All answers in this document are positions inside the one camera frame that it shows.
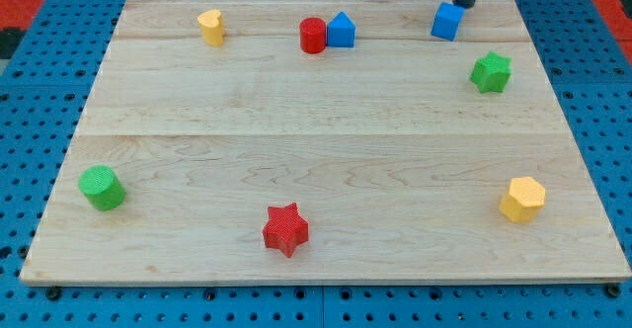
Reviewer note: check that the red cylinder block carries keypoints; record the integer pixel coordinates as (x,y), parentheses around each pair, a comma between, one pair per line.
(313,35)

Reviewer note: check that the blue cube block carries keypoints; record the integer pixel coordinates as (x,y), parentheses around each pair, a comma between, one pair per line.
(446,21)

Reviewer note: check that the yellow heart block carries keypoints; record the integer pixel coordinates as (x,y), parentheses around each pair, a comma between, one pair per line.
(211,27)

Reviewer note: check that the green cylinder block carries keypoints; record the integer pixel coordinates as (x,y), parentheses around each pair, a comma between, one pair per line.
(102,188)

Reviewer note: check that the wooden board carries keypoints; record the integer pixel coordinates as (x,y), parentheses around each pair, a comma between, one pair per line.
(395,159)

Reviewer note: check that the red star block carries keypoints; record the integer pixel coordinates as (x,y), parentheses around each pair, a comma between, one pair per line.
(285,229)

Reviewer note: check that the yellow hexagon block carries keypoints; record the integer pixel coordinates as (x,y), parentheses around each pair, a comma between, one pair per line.
(522,200)

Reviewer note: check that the blue triangle block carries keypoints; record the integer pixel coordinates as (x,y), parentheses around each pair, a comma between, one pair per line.
(341,31)

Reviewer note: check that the green star block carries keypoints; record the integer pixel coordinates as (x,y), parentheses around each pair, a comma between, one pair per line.
(491,73)

